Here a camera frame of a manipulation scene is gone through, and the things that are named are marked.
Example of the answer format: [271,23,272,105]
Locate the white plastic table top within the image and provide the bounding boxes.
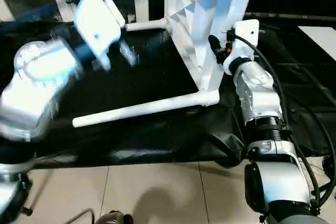
[164,0,266,106]

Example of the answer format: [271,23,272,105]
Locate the white plastic table leg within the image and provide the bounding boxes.
[72,90,221,128]
[124,18,171,32]

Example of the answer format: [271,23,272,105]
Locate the black mat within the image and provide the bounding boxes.
[0,11,336,169]

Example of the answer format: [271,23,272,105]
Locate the white cabinet with glass doors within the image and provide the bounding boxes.
[0,0,166,24]

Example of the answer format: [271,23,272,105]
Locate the white flat board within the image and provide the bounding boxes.
[298,25,336,62]

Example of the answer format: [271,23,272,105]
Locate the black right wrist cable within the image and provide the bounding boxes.
[227,28,336,209]

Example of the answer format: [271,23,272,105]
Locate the grey metal rail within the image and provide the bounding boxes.
[245,13,336,22]

